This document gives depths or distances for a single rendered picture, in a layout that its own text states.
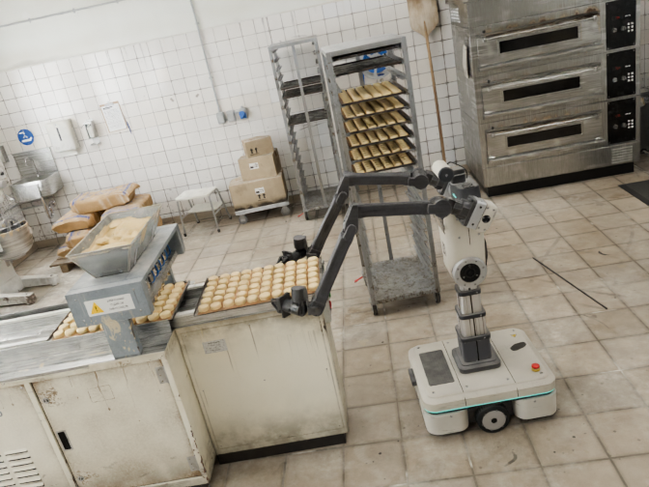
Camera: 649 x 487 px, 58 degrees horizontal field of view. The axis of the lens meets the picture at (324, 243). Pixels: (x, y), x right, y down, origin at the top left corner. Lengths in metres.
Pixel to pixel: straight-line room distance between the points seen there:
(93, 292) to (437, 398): 1.64
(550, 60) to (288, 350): 4.07
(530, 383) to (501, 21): 3.71
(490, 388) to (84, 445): 1.93
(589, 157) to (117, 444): 4.95
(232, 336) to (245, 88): 4.40
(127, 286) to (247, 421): 0.97
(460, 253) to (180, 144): 4.86
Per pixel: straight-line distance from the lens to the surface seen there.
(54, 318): 3.36
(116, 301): 2.62
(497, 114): 5.86
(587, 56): 6.12
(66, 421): 3.04
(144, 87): 7.10
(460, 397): 2.97
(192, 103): 6.98
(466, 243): 2.74
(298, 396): 2.97
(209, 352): 2.87
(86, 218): 6.73
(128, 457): 3.09
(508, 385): 3.02
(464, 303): 2.94
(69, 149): 7.45
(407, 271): 4.44
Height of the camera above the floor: 2.06
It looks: 21 degrees down
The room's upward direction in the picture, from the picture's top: 12 degrees counter-clockwise
